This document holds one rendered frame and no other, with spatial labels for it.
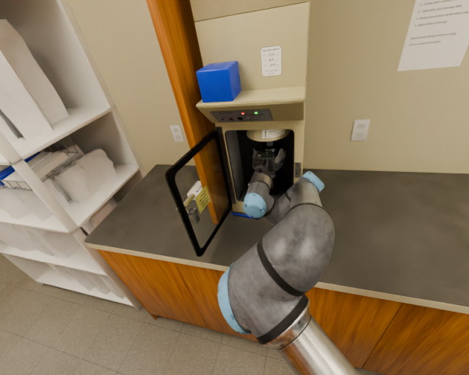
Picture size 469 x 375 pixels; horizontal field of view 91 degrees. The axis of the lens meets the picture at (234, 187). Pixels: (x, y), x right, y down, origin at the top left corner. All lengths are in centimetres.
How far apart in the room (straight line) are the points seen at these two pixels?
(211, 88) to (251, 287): 55
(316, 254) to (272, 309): 11
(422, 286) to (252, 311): 69
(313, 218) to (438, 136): 110
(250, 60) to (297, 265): 61
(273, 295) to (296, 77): 61
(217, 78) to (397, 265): 86
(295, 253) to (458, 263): 80
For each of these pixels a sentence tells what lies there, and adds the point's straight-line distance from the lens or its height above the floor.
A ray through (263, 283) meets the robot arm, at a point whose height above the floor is 137.
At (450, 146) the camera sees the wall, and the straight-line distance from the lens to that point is 150.
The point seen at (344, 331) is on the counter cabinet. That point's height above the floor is 52.
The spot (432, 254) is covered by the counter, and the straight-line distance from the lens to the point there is 110.
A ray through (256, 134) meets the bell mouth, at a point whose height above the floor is 134.
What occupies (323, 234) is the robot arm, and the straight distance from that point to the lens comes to 41.
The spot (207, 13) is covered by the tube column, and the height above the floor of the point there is 172.
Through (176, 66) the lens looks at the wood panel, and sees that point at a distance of 79.
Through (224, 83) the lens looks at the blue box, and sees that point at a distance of 71.
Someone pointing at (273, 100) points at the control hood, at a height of 151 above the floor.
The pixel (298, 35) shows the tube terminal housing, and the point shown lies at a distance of 77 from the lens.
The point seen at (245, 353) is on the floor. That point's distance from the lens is 180.
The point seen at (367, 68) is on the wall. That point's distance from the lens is 124.
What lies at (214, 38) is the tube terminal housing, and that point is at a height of 166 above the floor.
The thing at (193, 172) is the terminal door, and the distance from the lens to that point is 78.
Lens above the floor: 172
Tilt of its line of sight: 37 degrees down
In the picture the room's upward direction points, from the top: 10 degrees counter-clockwise
